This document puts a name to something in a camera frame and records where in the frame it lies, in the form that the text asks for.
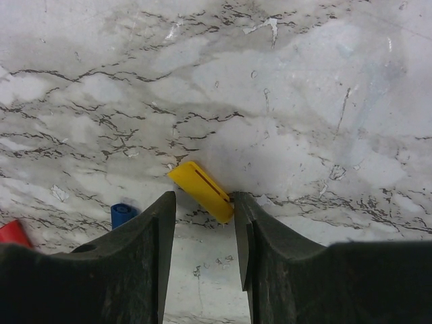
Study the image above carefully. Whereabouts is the yellow pen cap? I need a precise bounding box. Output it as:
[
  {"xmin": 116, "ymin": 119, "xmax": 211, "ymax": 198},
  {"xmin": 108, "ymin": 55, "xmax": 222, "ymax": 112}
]
[{"xmin": 167, "ymin": 161, "xmax": 234, "ymax": 224}]

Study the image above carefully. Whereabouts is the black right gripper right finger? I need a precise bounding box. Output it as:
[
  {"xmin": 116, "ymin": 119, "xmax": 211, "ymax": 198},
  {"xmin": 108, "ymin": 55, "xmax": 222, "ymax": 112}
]
[{"xmin": 234, "ymin": 192, "xmax": 431, "ymax": 323}]

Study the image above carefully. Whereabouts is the red pen cap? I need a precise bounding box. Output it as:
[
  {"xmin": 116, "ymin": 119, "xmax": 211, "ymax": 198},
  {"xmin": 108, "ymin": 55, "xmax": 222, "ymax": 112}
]
[{"xmin": 0, "ymin": 219, "xmax": 33, "ymax": 248}]

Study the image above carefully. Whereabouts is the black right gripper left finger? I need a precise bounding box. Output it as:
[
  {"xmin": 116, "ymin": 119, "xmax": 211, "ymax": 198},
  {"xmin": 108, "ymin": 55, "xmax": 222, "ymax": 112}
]
[{"xmin": 1, "ymin": 191, "xmax": 176, "ymax": 323}]

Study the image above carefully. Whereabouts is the blue pen cap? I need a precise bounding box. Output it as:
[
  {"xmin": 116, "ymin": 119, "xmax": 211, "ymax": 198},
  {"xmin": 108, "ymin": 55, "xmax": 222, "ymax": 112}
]
[{"xmin": 110, "ymin": 203, "xmax": 138, "ymax": 230}]

